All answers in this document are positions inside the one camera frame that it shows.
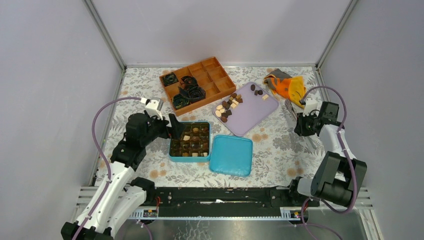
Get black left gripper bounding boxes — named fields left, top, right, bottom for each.
left=141, top=111, right=187, bottom=148

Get teal chocolate box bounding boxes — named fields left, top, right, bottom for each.
left=168, top=121, right=212, bottom=163

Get metal serving tongs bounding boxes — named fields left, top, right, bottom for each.
left=284, top=99, right=317, bottom=151

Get teal box lid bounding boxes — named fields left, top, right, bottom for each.
left=209, top=134, right=253, bottom=177

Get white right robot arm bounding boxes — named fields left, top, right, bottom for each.
left=284, top=99, right=367, bottom=208

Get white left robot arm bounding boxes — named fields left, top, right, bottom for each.
left=60, top=111, right=185, bottom=240

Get rolled dark green tie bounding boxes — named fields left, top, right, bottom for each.
left=172, top=93, right=191, bottom=110

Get rolled dark patterned tie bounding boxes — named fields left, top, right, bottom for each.
left=178, top=86, right=206, bottom=103

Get wooden compartment tray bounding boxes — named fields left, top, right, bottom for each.
left=159, top=56, right=236, bottom=116

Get pile of assorted chocolates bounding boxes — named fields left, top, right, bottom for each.
left=214, top=84, right=269, bottom=123

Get rolled dark floral tie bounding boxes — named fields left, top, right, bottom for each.
left=161, top=72, right=179, bottom=87

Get orange grey cloth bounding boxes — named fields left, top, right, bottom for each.
left=263, top=68, right=307, bottom=108

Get lavender plastic tray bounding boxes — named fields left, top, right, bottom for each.
left=212, top=82, right=279, bottom=137

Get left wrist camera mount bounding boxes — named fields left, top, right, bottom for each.
left=140, top=97, right=164, bottom=120

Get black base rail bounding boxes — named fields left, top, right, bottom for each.
left=142, top=186, right=306, bottom=219

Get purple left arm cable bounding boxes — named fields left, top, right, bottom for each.
left=71, top=96, right=143, bottom=240

